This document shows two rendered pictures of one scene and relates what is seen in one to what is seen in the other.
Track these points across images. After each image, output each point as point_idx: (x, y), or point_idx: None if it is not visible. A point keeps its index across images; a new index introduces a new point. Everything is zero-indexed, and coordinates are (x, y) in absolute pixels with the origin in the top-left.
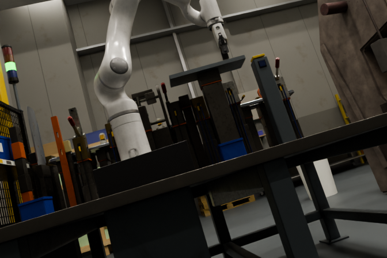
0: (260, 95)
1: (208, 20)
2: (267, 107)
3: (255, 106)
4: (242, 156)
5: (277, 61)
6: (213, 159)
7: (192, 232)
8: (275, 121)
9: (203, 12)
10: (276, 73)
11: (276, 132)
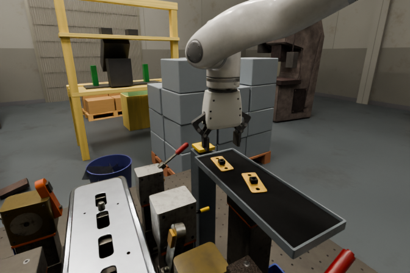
0: (50, 195)
1: (238, 76)
2: (207, 213)
3: (71, 222)
4: (361, 261)
5: (186, 148)
6: None
7: None
8: (215, 227)
9: (236, 54)
10: (169, 161)
11: (207, 241)
